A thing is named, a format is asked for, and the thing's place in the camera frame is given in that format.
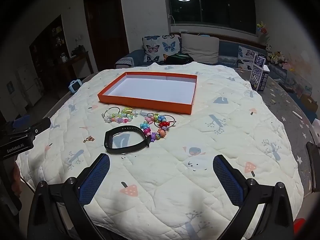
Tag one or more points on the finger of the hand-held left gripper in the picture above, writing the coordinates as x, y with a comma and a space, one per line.
21, 120
40, 126

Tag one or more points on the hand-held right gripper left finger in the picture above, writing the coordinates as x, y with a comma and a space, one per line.
95, 177

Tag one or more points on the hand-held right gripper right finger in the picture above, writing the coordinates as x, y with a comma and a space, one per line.
227, 177

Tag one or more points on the black wristband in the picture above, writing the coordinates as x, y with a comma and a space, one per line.
108, 141

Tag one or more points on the silver hoop earring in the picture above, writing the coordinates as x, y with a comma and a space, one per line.
172, 117
112, 107

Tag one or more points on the orange box tray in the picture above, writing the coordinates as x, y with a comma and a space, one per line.
150, 87

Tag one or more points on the white cabinet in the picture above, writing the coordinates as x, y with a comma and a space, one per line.
27, 85

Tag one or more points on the white quilted printed blanket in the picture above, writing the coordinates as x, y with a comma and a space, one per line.
225, 130

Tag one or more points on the dark wooden side table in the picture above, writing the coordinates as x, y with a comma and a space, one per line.
75, 60

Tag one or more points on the white chalk stick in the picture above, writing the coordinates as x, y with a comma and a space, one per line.
297, 115

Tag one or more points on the blue white printed box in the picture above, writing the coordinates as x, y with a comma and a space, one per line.
258, 77

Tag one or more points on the dark wooden door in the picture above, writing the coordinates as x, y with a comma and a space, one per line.
105, 30

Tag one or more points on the small butterfly print pillow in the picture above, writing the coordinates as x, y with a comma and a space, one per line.
246, 55

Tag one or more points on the blue sofa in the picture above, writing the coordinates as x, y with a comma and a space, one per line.
226, 48

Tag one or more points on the black backpack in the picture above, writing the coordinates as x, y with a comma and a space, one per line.
177, 58

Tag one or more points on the plush toys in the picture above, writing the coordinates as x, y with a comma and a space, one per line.
275, 56

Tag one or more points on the beige pillow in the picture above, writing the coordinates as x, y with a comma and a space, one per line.
200, 48

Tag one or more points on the large butterfly print pillow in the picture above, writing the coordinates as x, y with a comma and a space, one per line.
155, 47

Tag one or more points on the colourful pinwheel toy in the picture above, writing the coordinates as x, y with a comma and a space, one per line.
262, 28

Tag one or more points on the dark window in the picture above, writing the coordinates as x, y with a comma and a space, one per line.
212, 7

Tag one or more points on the blue toy camera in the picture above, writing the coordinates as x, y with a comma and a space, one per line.
74, 86

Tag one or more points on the dark wall shelf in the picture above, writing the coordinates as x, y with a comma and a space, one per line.
57, 35

